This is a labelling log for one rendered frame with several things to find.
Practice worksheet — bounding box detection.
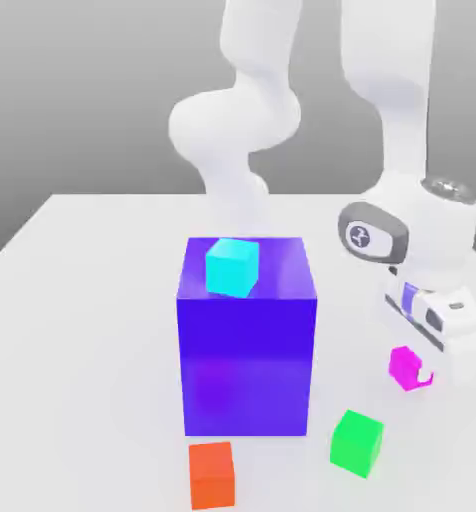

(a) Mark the small cyan cube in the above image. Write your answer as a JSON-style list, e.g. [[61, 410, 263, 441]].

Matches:
[[204, 237, 260, 300]]

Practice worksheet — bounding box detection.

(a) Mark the small orange cube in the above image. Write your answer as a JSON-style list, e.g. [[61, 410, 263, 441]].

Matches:
[[188, 440, 236, 512]]

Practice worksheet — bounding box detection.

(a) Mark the large blue box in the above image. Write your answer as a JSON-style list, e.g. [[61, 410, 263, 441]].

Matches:
[[175, 236, 318, 438]]

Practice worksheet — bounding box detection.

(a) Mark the small green cube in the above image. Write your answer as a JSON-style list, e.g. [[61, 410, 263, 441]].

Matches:
[[328, 408, 385, 480]]

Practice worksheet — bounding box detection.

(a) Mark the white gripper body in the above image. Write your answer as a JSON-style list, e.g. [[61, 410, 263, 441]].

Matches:
[[376, 290, 476, 391]]

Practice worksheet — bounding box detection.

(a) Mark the small magenta cube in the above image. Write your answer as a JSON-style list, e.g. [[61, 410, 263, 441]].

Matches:
[[388, 345, 436, 393]]

